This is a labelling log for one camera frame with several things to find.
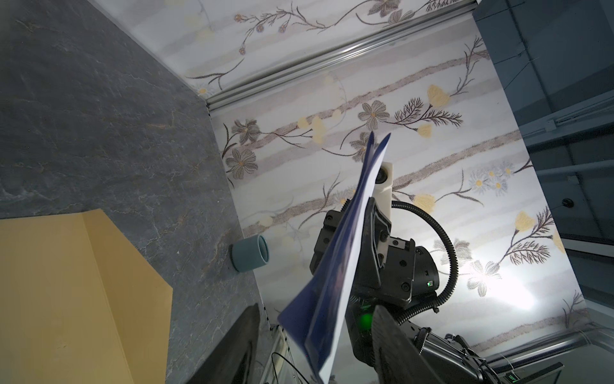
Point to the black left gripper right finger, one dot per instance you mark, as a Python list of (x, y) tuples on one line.
[(396, 358)]

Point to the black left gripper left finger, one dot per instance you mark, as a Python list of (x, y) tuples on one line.
[(233, 359)]

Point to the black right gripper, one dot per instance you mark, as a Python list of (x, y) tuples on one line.
[(392, 271)]

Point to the blue bordered floral letter paper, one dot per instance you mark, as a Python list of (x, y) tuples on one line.
[(314, 318)]

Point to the tan paper envelope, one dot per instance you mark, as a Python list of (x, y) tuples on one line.
[(80, 304)]

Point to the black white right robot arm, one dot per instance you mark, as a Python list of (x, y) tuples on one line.
[(451, 356)]

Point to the teal ceramic cup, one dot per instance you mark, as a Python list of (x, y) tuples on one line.
[(250, 253)]

